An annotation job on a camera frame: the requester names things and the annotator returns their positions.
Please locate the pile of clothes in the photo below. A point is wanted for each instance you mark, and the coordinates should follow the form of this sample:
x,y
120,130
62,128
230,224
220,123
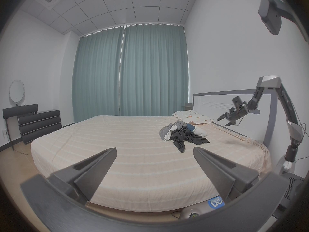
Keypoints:
x,y
183,136

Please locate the black chest of drawers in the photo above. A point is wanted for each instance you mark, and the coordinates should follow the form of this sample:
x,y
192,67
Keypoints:
x,y
39,127

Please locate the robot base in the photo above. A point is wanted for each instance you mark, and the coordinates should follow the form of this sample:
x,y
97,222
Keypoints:
x,y
190,214

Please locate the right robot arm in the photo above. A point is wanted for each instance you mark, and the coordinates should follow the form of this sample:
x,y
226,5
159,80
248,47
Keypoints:
x,y
270,81

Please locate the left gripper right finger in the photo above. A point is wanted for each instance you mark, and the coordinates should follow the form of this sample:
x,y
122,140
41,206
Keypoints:
x,y
222,175

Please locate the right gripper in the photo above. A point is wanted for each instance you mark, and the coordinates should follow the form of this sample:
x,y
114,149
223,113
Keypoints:
x,y
237,113

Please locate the grey bedside table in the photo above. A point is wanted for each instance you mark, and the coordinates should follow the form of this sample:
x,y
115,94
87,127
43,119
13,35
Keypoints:
x,y
188,105

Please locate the black dressing table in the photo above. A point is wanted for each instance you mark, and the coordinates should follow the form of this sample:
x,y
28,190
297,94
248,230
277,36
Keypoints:
x,y
20,110

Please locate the blue-green curtain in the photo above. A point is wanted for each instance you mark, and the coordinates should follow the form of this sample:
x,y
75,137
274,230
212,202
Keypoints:
x,y
154,69
96,76

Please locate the white printed pillow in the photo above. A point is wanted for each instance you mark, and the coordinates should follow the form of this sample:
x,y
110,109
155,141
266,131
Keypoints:
x,y
193,117

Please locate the bed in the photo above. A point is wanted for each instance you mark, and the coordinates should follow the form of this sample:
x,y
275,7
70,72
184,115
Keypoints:
x,y
120,148

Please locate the round white framed mirror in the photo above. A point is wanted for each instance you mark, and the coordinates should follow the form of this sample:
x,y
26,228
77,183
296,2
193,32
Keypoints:
x,y
17,92

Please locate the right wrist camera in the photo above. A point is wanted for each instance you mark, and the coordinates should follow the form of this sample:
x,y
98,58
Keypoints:
x,y
237,101

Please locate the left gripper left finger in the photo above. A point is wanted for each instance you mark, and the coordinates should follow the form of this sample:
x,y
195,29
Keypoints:
x,y
91,173

